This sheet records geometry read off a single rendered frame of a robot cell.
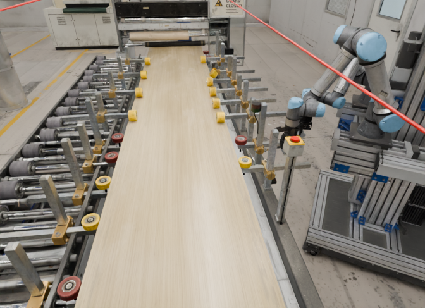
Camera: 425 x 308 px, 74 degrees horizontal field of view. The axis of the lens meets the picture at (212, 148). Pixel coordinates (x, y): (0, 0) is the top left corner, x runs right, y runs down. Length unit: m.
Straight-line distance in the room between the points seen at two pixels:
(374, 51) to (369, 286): 1.61
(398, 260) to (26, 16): 11.30
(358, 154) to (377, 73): 0.57
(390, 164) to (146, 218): 1.35
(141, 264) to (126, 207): 0.34
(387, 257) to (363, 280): 0.25
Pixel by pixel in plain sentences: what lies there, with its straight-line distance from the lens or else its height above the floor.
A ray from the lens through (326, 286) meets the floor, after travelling 2.34.
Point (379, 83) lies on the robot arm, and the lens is 1.61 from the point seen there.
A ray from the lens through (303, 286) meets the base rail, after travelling 1.44.
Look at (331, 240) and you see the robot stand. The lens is 2.29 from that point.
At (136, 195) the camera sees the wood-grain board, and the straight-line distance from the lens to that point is 1.50.
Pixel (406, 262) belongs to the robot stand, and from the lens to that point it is 2.40.
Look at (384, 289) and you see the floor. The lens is 2.49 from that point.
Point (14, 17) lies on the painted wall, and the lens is 11.78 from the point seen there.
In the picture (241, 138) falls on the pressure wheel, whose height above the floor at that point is 0.91.
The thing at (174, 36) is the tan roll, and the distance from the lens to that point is 4.18.
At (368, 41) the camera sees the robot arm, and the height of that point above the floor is 1.60.
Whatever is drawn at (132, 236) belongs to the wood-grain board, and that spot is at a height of 0.90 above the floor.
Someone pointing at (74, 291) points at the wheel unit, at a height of 0.91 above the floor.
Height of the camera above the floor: 1.89
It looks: 33 degrees down
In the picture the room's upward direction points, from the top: straight up
